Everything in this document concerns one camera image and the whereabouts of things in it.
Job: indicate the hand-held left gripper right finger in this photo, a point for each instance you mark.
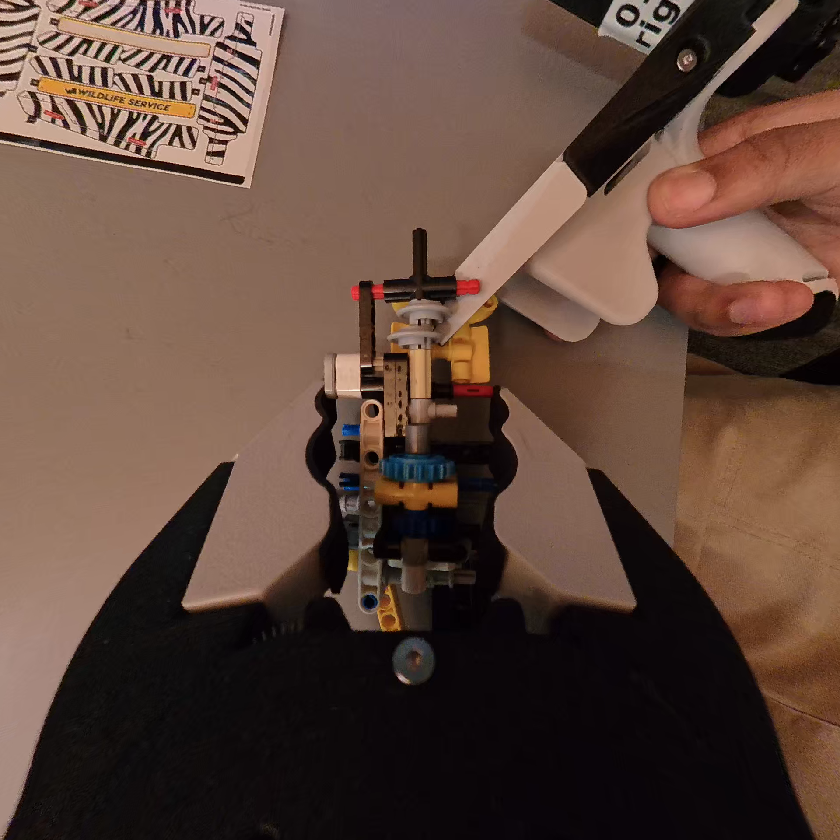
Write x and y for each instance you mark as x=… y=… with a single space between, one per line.
x=564 y=525

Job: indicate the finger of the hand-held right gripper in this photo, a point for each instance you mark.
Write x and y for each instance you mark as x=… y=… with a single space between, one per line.
x=512 y=243

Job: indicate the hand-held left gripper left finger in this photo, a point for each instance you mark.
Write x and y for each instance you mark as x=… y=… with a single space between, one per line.
x=262 y=512

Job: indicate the multicoloured lego gear assembly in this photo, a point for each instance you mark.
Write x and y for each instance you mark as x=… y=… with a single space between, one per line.
x=420 y=367

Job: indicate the person's right hand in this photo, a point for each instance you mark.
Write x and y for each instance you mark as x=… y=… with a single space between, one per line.
x=774 y=157

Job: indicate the person's leg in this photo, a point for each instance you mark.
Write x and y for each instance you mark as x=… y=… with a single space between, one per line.
x=774 y=525

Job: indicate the dark cloth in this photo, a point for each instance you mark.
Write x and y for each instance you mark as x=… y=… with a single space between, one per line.
x=754 y=358

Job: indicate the zebra striped sticker sheet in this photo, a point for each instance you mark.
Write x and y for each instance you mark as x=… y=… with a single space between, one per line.
x=131 y=65

